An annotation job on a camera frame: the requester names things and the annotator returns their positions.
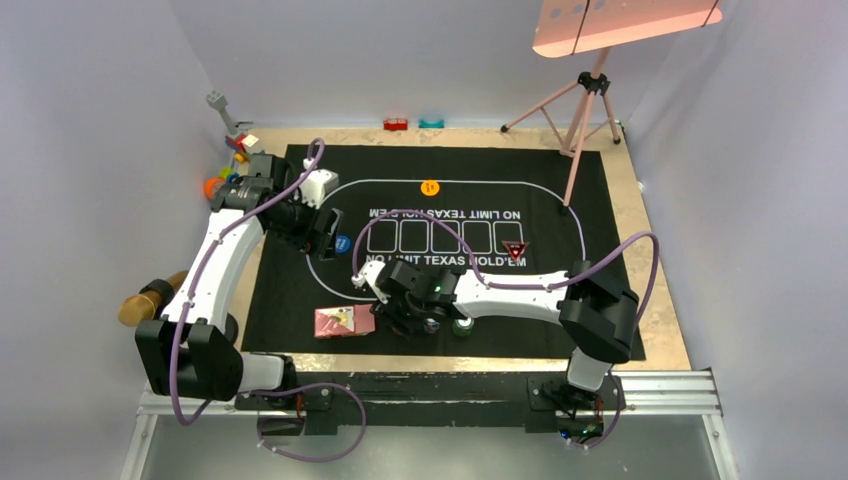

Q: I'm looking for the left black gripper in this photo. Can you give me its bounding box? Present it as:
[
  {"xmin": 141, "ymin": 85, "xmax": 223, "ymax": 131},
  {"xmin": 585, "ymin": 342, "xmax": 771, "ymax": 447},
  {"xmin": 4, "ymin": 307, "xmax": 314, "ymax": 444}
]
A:
[{"xmin": 267, "ymin": 187, "xmax": 340, "ymax": 260}]

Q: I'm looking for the blue round dealer button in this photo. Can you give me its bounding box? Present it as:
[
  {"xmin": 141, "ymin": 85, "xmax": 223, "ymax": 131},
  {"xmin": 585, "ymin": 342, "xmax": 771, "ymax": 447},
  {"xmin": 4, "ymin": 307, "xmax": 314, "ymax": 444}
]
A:
[{"xmin": 334, "ymin": 234, "xmax": 352, "ymax": 255}]

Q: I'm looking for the blue poker chip stack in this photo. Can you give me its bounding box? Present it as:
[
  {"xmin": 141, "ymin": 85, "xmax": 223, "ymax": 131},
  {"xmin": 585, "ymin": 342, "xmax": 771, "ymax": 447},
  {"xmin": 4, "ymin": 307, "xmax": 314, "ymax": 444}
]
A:
[{"xmin": 423, "ymin": 318, "xmax": 440, "ymax": 334}]

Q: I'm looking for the orange round button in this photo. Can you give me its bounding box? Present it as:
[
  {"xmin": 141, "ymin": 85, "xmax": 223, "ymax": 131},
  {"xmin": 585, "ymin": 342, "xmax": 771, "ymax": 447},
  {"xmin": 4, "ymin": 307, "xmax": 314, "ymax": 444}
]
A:
[{"xmin": 420, "ymin": 179, "xmax": 441, "ymax": 197}]

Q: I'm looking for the red triangular button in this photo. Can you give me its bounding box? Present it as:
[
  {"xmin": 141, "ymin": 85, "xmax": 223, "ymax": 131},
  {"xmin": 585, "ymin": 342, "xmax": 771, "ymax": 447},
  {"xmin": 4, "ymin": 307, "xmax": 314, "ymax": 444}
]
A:
[{"xmin": 502, "ymin": 240, "xmax": 528, "ymax": 262}]

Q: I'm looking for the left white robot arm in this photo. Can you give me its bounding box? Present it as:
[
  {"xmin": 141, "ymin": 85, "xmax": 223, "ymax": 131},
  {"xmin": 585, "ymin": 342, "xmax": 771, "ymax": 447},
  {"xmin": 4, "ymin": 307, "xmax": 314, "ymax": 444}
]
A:
[{"xmin": 135, "ymin": 142, "xmax": 342, "ymax": 409}]

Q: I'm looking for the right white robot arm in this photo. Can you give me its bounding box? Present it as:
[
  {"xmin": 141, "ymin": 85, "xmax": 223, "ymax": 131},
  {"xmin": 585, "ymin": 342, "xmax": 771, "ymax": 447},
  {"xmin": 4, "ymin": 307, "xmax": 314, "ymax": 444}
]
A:
[{"xmin": 351, "ymin": 260, "xmax": 640, "ymax": 407}]

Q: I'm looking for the green poker chip stack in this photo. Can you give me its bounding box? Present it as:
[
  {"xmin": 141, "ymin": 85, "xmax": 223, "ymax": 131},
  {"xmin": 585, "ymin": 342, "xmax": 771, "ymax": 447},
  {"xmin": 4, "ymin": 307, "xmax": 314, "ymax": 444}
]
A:
[{"xmin": 452, "ymin": 318, "xmax": 474, "ymax": 338}]

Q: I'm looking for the pink playing card box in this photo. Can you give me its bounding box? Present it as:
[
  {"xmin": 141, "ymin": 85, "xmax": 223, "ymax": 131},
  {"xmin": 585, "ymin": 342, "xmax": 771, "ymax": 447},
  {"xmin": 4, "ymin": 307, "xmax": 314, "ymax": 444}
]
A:
[{"xmin": 314, "ymin": 304, "xmax": 376, "ymax": 339}]

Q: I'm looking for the colourful toy block train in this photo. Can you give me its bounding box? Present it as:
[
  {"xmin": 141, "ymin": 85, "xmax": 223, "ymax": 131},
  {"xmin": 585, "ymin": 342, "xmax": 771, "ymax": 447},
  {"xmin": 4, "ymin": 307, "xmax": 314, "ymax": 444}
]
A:
[{"xmin": 225, "ymin": 133, "xmax": 263, "ymax": 164}]

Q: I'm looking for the black poker table mat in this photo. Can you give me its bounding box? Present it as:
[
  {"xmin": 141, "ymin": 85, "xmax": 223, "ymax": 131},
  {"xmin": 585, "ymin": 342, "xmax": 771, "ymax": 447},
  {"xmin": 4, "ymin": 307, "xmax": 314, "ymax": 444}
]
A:
[{"xmin": 242, "ymin": 145, "xmax": 623, "ymax": 359}]

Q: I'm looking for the red small block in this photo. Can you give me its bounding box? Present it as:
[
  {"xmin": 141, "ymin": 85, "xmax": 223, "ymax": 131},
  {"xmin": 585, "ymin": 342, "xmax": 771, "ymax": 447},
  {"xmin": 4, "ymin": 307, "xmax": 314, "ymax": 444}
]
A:
[{"xmin": 383, "ymin": 117, "xmax": 409, "ymax": 131}]

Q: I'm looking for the teal small block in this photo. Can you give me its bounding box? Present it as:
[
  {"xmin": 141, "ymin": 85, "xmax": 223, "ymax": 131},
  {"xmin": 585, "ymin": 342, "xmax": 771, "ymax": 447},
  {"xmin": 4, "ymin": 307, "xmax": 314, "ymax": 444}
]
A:
[{"xmin": 418, "ymin": 117, "xmax": 445, "ymax": 129}]

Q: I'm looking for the gold microphone on stand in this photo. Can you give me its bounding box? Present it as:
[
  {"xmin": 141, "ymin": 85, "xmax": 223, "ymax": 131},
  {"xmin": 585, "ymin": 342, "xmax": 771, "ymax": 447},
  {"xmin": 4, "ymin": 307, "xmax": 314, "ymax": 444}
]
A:
[{"xmin": 117, "ymin": 270, "xmax": 188, "ymax": 327}]

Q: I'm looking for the pink music stand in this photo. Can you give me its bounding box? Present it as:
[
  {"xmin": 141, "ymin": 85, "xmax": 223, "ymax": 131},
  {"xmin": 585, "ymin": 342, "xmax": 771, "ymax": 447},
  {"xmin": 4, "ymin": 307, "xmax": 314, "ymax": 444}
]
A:
[{"xmin": 500, "ymin": 0, "xmax": 723, "ymax": 208}]

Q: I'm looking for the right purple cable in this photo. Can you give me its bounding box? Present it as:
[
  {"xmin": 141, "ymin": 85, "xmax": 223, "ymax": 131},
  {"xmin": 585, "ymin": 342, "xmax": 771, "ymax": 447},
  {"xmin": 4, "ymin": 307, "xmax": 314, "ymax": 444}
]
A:
[{"xmin": 351, "ymin": 209, "xmax": 661, "ymax": 452}]

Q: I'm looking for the purple cable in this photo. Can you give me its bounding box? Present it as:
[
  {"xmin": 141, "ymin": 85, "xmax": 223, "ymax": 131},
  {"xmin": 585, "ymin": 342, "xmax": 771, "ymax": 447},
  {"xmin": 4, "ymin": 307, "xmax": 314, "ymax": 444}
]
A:
[
  {"xmin": 168, "ymin": 137, "xmax": 367, "ymax": 464},
  {"xmin": 351, "ymin": 209, "xmax": 661, "ymax": 452}
]

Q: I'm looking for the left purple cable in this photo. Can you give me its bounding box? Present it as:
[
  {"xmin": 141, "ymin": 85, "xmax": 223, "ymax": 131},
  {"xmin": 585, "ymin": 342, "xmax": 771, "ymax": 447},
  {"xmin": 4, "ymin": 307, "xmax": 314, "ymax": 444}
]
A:
[{"xmin": 168, "ymin": 137, "xmax": 367, "ymax": 464}]

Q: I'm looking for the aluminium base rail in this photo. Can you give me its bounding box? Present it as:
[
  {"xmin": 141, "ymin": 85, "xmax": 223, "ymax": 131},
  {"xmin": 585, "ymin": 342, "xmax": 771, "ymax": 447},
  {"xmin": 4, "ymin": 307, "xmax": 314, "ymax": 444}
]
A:
[{"xmin": 121, "ymin": 372, "xmax": 738, "ymax": 479}]

